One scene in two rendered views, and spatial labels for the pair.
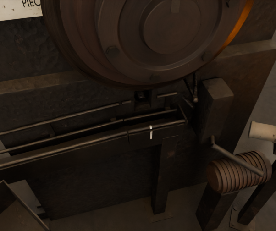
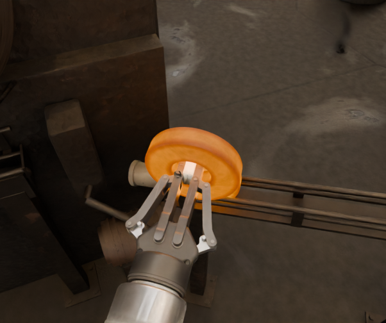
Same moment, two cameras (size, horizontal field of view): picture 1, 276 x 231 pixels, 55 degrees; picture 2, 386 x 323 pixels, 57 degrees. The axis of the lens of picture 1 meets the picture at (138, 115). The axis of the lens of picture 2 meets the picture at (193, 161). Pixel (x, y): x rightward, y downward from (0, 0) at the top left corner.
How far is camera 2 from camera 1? 48 cm
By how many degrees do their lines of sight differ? 6
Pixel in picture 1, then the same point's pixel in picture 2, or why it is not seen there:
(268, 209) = (235, 268)
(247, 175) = not seen: hidden behind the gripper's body
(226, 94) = (72, 126)
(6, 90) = not seen: outside the picture
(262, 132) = (143, 177)
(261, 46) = (133, 46)
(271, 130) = not seen: hidden behind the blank
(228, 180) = (115, 248)
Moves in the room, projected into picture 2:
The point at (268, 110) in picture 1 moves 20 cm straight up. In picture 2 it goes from (255, 129) to (261, 99)
